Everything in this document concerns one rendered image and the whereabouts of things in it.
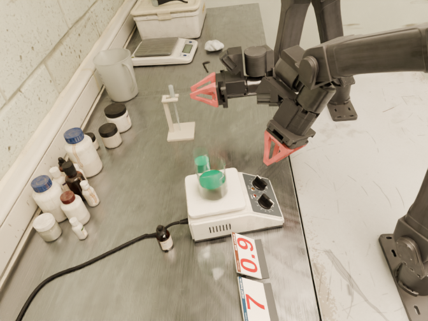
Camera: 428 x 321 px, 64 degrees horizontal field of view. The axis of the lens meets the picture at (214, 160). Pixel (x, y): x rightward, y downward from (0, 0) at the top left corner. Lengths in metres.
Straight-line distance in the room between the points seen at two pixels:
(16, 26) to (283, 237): 0.85
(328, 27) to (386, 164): 0.37
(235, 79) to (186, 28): 0.76
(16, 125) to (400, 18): 1.93
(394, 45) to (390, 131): 0.56
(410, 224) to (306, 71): 0.29
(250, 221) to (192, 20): 1.09
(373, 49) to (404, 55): 0.05
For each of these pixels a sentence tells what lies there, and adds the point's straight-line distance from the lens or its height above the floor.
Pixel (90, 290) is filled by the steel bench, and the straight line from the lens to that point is 0.77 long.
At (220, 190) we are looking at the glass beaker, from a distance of 0.69.
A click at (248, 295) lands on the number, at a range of 0.66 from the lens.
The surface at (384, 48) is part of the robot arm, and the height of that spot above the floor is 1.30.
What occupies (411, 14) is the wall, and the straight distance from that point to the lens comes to 2.27.
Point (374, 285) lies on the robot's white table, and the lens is 0.73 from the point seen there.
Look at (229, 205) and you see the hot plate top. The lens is 0.70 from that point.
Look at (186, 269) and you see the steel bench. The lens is 0.73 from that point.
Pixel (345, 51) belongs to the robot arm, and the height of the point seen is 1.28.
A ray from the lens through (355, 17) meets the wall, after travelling 2.16.
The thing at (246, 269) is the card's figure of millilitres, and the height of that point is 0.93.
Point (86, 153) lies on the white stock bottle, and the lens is 0.95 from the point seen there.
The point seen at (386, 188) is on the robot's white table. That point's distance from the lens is 0.89.
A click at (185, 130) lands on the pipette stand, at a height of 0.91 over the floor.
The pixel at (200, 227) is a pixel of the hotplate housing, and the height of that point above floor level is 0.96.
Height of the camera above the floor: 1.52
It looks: 42 degrees down
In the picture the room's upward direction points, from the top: 9 degrees counter-clockwise
